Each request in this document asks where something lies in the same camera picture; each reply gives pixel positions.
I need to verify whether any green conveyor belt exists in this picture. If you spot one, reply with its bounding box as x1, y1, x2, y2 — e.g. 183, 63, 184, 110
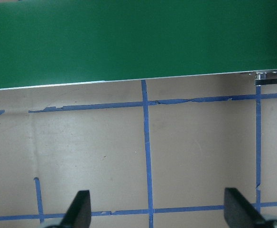
0, 0, 277, 90

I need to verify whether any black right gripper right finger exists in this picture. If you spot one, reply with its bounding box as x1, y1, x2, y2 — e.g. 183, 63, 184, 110
224, 188, 266, 228

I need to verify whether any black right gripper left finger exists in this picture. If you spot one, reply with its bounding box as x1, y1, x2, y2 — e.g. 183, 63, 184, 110
59, 190, 92, 228

